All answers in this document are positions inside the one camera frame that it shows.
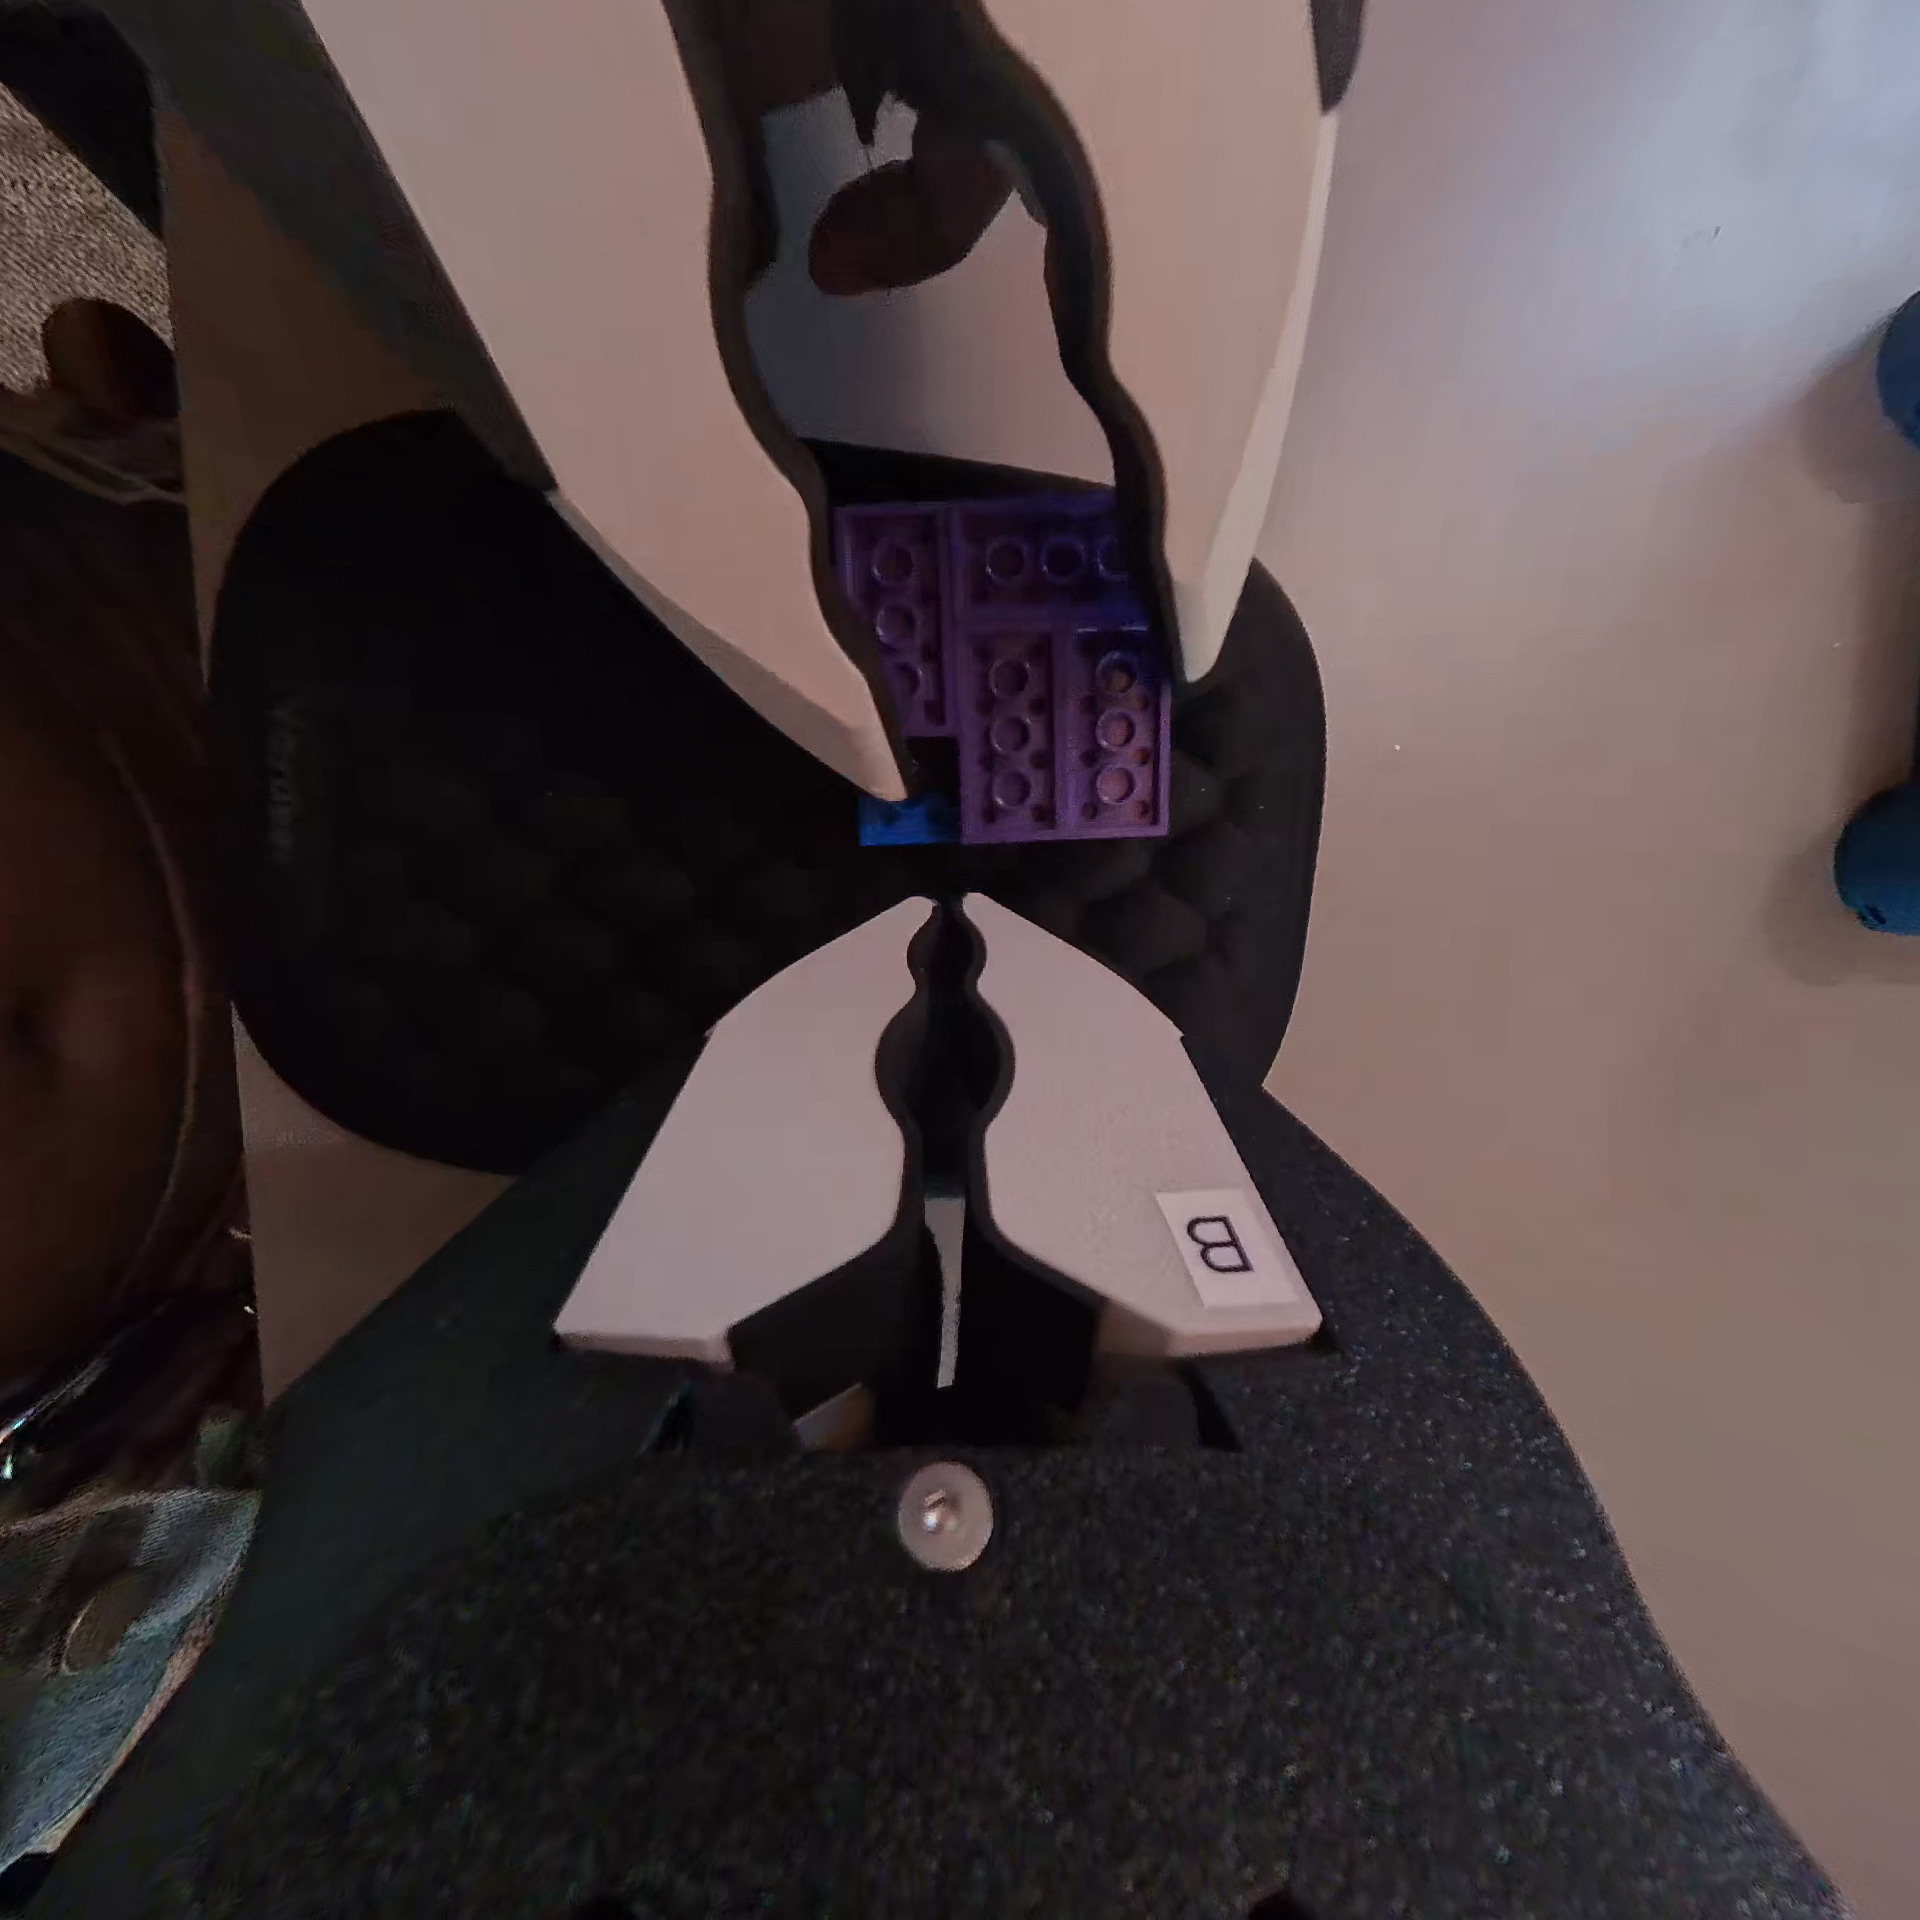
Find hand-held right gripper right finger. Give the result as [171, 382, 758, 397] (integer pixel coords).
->
[960, 896, 1323, 1357]

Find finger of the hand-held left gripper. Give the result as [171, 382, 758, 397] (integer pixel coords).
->
[977, 0, 1343, 682]
[301, 0, 922, 802]

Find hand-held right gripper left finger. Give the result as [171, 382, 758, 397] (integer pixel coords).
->
[555, 896, 922, 1373]

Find blue and purple brick assembly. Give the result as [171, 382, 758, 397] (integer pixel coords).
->
[835, 480, 1175, 848]

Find person's left hand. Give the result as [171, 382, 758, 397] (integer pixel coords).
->
[807, 135, 1024, 303]

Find black quilted wrist rest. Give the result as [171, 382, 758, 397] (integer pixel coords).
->
[207, 408, 1321, 1185]

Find person's brown trousers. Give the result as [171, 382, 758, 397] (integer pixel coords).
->
[0, 432, 252, 1394]

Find person's denim jacket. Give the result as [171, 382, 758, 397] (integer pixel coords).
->
[0, 73, 264, 1861]

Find dark blue brick game console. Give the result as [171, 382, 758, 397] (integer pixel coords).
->
[1835, 292, 1920, 936]

